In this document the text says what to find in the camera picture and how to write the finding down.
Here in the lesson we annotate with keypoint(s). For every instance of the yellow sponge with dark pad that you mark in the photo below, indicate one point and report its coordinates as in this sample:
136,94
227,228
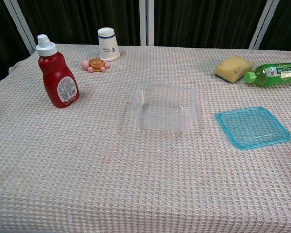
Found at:
232,68

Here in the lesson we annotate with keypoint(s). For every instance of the pink orange turtle toy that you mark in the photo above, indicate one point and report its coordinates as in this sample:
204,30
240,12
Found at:
96,64

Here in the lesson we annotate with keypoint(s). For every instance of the blue translucent plastic lid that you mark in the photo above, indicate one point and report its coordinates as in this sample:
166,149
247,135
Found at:
252,127

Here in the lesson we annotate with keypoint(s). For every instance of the red ketchup squeeze bottle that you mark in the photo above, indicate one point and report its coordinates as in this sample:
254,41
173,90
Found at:
57,77

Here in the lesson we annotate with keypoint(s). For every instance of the white screen frame post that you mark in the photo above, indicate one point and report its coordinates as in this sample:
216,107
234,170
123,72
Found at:
146,21
263,26
20,24

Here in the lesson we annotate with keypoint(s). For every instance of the white upturned paper cup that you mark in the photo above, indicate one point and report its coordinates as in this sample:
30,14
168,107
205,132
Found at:
108,47

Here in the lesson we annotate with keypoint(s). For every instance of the clear plastic food container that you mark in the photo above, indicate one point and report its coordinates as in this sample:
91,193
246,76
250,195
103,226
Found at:
163,110

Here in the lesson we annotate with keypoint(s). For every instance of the green plastic drink bottle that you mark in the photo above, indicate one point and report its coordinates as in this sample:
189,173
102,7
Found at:
269,76

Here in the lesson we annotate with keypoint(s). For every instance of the pink waffle-weave tablecloth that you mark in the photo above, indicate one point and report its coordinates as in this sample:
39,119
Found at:
111,165

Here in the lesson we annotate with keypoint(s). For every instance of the dark corrugated screen panel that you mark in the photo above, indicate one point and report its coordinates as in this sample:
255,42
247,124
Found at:
2,43
74,19
287,24
203,21

